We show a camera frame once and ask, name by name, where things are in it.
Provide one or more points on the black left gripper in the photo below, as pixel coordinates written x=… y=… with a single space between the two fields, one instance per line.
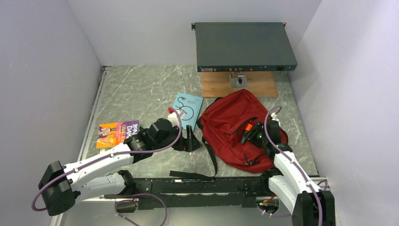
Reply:
x=191 y=144

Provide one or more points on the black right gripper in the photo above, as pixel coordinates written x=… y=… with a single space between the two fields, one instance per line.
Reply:
x=251 y=134

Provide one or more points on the red fabric backpack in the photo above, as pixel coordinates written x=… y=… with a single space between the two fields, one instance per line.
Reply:
x=223 y=124

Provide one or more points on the light blue cat notebook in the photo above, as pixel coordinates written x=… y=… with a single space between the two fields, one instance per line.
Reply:
x=191 y=105

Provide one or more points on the orange black highlighter marker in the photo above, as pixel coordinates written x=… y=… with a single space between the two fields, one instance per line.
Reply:
x=246 y=134

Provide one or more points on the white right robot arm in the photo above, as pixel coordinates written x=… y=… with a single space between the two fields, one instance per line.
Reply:
x=308 y=204

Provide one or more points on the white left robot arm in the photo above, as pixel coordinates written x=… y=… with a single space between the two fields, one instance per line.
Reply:
x=61 y=186

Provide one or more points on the wooden board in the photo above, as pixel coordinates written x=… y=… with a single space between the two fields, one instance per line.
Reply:
x=220 y=84

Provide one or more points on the Roald Dahl Charlie book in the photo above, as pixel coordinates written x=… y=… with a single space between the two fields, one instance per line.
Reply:
x=111 y=134

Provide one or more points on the green book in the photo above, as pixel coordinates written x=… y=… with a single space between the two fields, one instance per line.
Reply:
x=104 y=150

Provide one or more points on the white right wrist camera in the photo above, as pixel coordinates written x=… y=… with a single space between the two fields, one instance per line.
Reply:
x=273 y=116

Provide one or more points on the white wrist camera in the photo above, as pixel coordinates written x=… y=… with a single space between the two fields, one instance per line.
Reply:
x=273 y=116
x=172 y=117

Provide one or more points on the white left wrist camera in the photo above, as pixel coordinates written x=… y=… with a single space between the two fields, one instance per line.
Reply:
x=172 y=117

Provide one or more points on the grey metal camera mount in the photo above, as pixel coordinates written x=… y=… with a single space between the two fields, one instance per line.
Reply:
x=238 y=80

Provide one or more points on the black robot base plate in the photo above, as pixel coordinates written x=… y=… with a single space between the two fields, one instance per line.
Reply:
x=246 y=192

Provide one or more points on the dark rack-mount network switch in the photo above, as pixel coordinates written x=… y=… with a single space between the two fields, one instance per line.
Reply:
x=243 y=47

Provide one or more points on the aluminium rail frame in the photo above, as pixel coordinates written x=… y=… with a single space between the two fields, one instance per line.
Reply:
x=143 y=93

